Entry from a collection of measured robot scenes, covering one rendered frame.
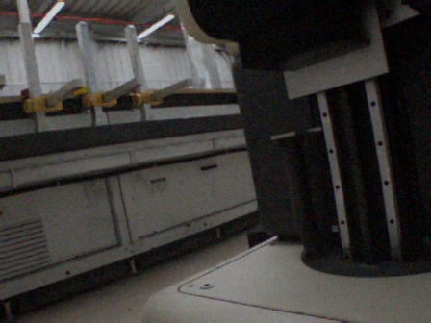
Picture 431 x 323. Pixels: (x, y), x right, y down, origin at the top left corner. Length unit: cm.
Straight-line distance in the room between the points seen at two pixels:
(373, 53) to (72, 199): 139
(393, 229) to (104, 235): 138
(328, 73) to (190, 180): 160
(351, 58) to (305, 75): 8
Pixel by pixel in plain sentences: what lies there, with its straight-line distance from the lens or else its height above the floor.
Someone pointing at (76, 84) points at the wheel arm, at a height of 80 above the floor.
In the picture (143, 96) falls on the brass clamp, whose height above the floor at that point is 81.
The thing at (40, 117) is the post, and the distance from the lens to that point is 144.
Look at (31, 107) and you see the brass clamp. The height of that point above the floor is 80.
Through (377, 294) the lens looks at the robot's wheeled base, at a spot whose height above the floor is 28.
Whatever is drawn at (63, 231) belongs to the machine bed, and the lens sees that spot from 170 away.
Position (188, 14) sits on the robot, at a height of 68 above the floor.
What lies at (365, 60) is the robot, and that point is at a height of 58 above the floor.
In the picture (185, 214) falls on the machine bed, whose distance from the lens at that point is 209.
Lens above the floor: 49
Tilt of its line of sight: 3 degrees down
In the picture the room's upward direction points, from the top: 11 degrees counter-clockwise
